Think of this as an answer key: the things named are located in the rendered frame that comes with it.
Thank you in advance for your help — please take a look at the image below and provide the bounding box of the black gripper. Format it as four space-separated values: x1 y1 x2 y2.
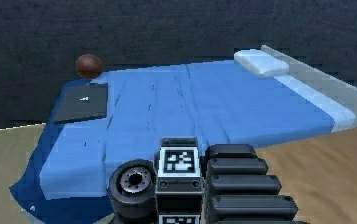
106 158 159 224

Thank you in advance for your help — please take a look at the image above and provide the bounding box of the dark grey laptop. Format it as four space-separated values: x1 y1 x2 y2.
53 82 109 125

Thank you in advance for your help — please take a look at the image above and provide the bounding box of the blue bed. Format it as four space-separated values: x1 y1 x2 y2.
9 44 357 224

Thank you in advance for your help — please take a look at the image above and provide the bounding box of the brown ball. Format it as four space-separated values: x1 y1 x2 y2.
75 53 104 80

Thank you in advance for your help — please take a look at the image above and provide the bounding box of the white pillow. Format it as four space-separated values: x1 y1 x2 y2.
233 48 291 78

